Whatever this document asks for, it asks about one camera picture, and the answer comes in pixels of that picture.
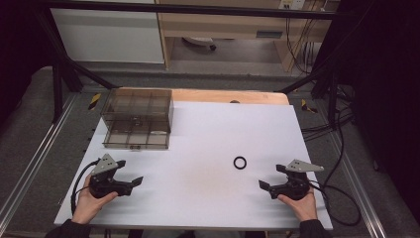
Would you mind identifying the wooden table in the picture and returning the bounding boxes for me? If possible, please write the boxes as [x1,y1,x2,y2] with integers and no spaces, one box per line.
[116,86,291,106]

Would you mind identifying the office chair base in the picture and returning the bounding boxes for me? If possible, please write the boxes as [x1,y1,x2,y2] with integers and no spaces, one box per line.
[180,36,218,52]

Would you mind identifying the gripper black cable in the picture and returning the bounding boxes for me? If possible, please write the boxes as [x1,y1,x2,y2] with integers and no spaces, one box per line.
[69,159,101,216]
[308,179,362,228]

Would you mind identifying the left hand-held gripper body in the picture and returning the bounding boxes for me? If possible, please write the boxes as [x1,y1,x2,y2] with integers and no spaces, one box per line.
[88,153,134,200]

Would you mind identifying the aluminium rail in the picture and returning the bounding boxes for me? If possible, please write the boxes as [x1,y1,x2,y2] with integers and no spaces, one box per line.
[325,127,388,238]
[0,92,80,226]

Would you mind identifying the hanging black cables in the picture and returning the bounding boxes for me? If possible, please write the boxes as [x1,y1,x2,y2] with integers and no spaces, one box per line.
[284,0,328,75]

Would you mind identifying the black metal frame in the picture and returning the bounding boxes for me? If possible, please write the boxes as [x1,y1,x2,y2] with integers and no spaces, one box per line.
[31,0,358,124]

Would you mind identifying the white table mat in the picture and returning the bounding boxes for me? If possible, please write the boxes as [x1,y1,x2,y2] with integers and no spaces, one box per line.
[53,100,334,231]

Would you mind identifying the bundle of black floor cables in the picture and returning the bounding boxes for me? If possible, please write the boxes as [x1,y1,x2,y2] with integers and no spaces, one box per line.
[300,83,356,143]

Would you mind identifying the white wall socket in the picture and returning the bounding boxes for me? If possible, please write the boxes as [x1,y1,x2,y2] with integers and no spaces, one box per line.
[277,0,307,11]

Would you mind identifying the person's right hand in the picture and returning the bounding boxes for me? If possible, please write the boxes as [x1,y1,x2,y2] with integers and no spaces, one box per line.
[276,187,319,223]

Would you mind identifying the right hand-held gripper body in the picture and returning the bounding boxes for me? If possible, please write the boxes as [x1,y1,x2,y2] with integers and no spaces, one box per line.
[268,159,326,201]

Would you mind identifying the white cabinet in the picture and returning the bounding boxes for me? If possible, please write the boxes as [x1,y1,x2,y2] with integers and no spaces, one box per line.
[50,0,165,64]

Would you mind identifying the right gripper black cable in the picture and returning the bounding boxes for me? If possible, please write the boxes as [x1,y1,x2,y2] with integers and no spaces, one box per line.
[308,179,362,228]

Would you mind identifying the person's left hand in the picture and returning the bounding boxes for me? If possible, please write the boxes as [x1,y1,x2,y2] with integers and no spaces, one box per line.
[71,175,119,226]

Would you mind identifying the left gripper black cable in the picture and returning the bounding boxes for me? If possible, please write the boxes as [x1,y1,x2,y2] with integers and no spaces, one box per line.
[69,159,101,216]

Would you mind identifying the yellow black tape strip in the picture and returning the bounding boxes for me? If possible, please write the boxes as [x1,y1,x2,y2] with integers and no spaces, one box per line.
[300,98,319,114]
[87,92,102,111]

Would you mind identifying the transparent brown drawer box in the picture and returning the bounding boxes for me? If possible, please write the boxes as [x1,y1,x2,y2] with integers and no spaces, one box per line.
[100,87,174,151]

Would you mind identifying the wooden desk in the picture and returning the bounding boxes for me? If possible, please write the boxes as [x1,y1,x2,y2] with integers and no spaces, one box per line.
[155,0,341,73]

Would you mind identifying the black rubber ring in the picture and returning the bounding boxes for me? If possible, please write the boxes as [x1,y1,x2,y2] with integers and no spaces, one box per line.
[233,156,248,171]

